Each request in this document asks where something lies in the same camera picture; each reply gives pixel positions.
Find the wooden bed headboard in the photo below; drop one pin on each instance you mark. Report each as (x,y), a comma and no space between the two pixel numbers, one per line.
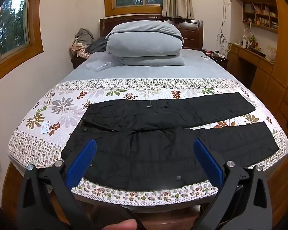
(192,33)

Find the wooden wall shelf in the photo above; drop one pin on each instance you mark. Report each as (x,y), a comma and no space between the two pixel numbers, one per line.
(261,14)

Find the beige curtain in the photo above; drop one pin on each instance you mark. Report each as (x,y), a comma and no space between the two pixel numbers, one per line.
(177,0)

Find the large wooden-framed window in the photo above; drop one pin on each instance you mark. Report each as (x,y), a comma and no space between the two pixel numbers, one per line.
(12,24)

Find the floral quilt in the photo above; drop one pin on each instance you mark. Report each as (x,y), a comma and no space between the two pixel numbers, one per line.
(62,105)

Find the person's left hand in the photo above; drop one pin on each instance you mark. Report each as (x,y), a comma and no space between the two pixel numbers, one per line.
(121,225)

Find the white desk lamp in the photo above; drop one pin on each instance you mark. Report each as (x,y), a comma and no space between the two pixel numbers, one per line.
(246,37)

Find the dark grey cloth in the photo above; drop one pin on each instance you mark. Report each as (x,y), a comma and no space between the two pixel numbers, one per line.
(98,45)

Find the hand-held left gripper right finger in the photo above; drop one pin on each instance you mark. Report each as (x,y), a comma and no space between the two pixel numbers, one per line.
(208,163)

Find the white paper label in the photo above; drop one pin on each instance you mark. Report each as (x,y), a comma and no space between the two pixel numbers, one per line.
(44,126)

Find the wooden desk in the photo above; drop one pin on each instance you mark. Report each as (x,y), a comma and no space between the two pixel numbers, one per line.
(259,71)

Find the black pants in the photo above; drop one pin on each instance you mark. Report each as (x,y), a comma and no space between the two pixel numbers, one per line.
(146,148)

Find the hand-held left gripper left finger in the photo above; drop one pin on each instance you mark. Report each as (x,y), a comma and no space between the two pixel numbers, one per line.
(81,163)

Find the cluttered wooden nightstand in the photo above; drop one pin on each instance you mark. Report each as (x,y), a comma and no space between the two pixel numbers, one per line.
(217,58)

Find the folded grey duvet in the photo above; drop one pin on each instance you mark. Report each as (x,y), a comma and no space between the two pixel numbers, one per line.
(144,43)

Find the pile of crumpled clothes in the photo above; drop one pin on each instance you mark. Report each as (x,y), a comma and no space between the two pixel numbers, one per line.
(82,40)

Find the clear plastic bag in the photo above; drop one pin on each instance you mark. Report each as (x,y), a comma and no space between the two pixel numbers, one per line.
(99,65)

